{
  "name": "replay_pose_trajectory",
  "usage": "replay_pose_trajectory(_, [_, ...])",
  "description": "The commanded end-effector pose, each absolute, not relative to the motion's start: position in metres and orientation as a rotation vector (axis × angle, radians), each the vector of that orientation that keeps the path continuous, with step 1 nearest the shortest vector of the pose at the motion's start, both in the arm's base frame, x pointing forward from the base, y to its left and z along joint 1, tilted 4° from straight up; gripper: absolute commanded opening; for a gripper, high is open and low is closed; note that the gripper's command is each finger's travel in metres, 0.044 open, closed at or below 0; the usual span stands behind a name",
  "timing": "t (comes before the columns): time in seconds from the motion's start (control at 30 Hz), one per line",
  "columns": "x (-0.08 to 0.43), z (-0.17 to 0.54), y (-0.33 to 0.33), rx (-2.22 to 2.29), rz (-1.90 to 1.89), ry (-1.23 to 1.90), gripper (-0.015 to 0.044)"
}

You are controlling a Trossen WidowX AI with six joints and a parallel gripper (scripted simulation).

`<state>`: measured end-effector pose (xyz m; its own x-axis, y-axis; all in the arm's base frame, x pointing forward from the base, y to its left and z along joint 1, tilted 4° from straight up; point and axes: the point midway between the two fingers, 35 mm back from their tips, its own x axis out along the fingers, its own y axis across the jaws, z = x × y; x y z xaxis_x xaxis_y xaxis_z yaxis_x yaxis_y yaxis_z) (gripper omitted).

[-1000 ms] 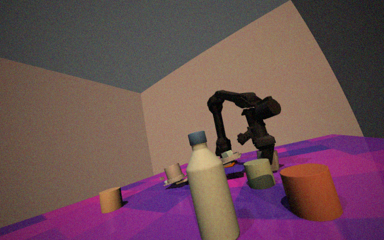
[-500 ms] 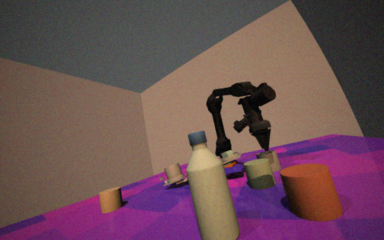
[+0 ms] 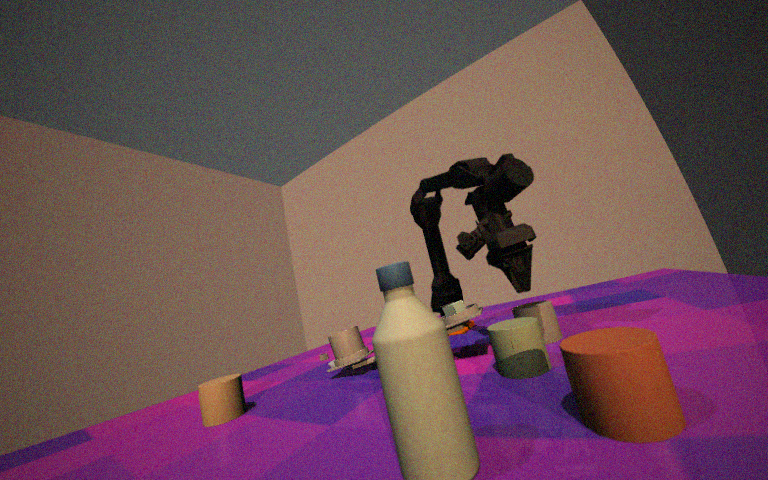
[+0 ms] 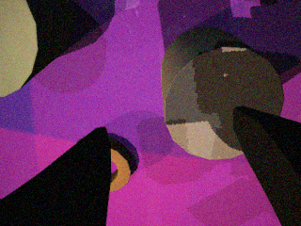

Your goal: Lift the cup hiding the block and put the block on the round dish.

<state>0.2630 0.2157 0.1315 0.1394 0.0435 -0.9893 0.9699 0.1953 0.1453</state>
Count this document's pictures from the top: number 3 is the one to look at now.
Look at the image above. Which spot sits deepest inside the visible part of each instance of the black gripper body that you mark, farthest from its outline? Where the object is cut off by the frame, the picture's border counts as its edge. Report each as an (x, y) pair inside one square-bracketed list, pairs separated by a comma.
[(506, 237)]

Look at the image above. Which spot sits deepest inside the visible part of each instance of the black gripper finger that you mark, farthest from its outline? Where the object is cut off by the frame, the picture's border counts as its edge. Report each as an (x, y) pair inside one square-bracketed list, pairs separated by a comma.
[(509, 275), (519, 262)]

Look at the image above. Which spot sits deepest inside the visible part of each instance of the beige bottle with blue cap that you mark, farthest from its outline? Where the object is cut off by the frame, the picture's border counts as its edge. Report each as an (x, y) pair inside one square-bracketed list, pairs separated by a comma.
[(429, 419)]

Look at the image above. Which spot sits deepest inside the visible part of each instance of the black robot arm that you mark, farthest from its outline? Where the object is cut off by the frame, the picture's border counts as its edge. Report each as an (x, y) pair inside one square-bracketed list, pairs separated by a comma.
[(501, 183)]

